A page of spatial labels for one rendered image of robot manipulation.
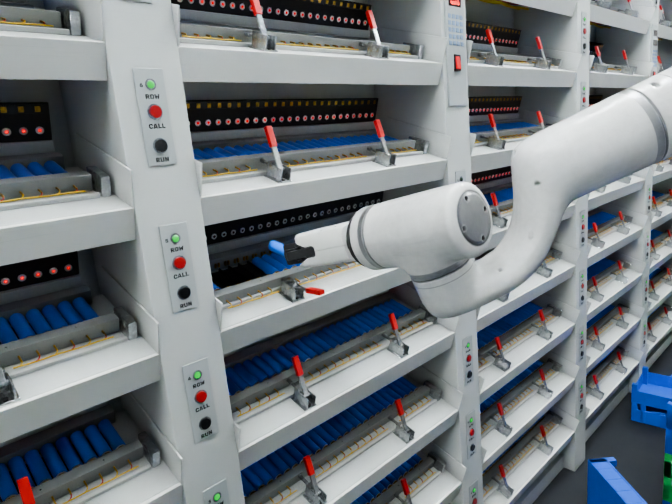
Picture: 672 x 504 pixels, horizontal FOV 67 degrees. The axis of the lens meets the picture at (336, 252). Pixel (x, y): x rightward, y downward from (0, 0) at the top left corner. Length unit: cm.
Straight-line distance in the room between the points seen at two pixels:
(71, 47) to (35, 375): 40
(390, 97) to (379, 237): 69
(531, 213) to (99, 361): 57
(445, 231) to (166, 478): 55
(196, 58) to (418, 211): 39
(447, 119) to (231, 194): 57
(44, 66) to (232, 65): 25
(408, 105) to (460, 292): 69
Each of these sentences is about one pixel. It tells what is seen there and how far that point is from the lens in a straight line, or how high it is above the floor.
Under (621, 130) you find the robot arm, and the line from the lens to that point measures 63.
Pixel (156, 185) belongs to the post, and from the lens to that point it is 72.
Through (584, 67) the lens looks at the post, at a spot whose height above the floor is 138.
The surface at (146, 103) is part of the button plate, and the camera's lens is 72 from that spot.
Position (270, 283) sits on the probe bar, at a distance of 88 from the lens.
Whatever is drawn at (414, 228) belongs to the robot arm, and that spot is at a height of 112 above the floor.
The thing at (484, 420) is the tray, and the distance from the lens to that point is 161.
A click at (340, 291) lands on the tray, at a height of 96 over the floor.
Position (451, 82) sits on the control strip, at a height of 133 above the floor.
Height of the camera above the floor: 122
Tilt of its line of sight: 12 degrees down
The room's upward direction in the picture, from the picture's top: 5 degrees counter-clockwise
